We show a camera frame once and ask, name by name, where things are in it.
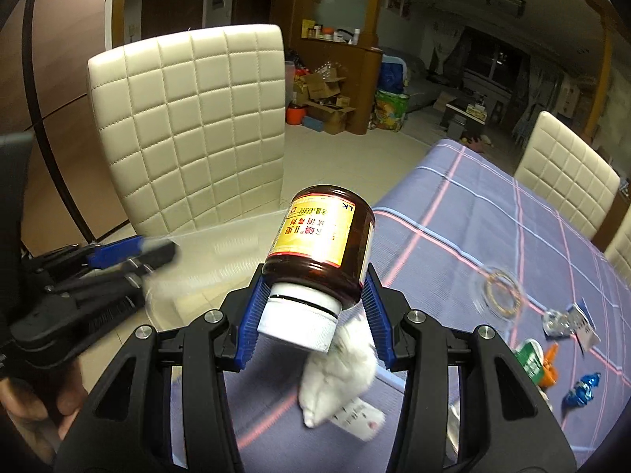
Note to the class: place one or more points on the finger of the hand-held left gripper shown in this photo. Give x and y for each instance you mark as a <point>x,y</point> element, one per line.
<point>74,315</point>
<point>116,251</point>

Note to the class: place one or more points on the dark wooden door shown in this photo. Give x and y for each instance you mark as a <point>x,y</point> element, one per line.
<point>172,10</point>

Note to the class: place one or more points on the crumpled clear foil wrapper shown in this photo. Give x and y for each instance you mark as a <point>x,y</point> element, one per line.
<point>557,324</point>

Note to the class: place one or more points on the low coffee table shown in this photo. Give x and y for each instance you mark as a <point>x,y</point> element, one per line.
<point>463,116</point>

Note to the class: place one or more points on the ceiling vent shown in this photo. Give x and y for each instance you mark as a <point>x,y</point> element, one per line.
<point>503,0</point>

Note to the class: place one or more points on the curtained window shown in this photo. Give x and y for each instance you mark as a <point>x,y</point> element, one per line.
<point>483,56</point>

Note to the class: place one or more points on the person's left hand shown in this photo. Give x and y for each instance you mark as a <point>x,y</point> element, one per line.
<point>64,394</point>

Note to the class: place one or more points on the white and blue card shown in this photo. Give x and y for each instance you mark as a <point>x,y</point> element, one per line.
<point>586,330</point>

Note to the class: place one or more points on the blue bag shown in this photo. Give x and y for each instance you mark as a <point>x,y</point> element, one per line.
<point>393,75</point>

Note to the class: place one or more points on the blue foil candy wrapper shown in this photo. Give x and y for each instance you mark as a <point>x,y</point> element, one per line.
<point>584,388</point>

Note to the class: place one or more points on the orange bucket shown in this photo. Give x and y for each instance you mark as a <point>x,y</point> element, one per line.
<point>294,116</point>

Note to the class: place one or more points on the wooden cabinet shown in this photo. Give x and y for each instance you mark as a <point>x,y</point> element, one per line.
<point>367,88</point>

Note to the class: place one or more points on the green packet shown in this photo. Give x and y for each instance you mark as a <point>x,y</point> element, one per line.
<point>530,362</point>

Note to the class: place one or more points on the orange peel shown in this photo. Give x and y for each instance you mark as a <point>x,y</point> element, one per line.
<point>548,369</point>

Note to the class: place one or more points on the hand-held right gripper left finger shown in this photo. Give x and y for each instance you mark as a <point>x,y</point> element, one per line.
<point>254,318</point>

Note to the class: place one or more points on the wall pictures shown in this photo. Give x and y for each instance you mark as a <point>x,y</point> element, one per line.
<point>398,1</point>

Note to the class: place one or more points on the grey sofa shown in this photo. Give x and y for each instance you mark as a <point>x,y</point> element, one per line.
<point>431,81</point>

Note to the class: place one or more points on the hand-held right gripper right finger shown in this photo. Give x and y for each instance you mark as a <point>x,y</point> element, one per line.
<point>377,322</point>

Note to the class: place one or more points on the crumpled white tissue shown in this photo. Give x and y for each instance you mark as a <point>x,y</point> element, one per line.
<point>340,374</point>

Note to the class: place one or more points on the brown bottle with white cap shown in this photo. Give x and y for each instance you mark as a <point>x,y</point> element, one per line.
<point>315,236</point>

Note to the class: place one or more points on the colourful printed sack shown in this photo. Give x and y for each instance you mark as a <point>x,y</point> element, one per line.
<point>389,111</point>

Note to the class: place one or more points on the large cream quilted chair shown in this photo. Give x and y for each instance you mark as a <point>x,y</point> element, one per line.
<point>187,123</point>

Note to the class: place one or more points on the white paper strip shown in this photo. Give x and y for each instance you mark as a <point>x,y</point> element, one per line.
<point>362,419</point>

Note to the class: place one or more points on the open cardboard box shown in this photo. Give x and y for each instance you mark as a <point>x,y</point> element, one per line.
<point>335,114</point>
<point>320,83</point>

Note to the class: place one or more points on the yellow box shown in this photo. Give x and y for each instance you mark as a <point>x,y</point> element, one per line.
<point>308,28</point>

